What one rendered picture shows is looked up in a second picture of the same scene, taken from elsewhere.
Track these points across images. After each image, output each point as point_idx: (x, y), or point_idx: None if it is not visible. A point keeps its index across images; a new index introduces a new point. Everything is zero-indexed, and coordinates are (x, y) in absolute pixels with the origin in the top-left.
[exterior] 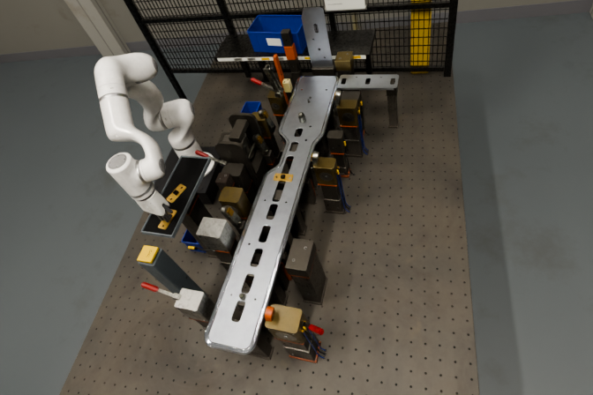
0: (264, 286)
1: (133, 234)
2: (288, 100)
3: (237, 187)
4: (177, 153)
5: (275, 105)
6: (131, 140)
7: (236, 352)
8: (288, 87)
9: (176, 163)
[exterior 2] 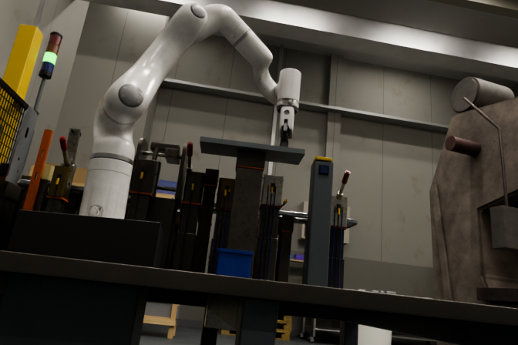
0: (297, 219)
1: (240, 277)
2: (44, 194)
3: (202, 197)
4: (129, 172)
5: (69, 182)
6: (267, 70)
7: (350, 226)
8: (52, 173)
9: (213, 138)
